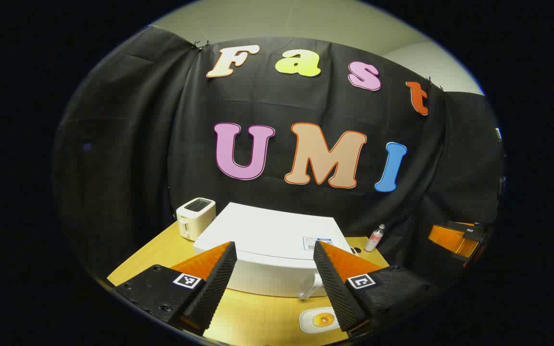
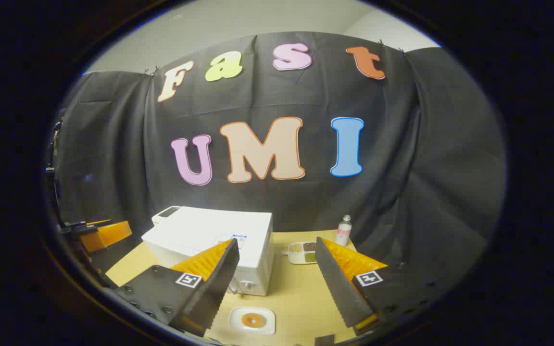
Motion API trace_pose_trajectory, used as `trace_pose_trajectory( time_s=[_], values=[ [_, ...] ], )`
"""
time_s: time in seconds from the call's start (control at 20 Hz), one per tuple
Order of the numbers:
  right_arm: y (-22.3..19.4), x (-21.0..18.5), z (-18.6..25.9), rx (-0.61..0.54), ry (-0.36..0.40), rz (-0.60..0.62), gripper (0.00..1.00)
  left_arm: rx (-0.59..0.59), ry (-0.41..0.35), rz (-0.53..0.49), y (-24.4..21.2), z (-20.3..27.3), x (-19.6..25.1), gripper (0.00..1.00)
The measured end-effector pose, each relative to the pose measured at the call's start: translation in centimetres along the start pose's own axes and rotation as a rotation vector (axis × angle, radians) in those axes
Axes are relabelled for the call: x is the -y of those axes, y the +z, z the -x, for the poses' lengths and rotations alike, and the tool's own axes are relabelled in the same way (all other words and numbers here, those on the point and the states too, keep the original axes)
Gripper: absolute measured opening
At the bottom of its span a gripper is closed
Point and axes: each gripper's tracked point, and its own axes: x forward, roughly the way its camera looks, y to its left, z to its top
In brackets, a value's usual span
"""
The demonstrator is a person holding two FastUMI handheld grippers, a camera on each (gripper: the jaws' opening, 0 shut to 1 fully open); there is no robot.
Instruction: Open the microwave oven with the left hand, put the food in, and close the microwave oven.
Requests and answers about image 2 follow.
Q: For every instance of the white divided tray of beans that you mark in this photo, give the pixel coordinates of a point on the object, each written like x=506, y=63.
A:
x=301, y=252

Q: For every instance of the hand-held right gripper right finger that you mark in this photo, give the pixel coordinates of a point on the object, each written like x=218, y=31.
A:
x=337, y=283

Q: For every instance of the white microwave oven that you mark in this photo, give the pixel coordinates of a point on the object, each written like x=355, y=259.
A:
x=200, y=230

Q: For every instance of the clear bottle with pink label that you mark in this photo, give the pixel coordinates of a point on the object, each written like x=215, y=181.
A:
x=343, y=233

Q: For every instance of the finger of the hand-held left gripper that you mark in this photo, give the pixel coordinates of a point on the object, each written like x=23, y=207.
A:
x=108, y=235

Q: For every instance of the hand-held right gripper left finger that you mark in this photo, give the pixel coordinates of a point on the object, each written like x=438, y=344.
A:
x=219, y=278

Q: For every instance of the black backdrop cloth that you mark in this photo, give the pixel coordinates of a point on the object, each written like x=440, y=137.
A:
x=402, y=168

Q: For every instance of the white square plate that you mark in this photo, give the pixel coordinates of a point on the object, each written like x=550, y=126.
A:
x=267, y=329

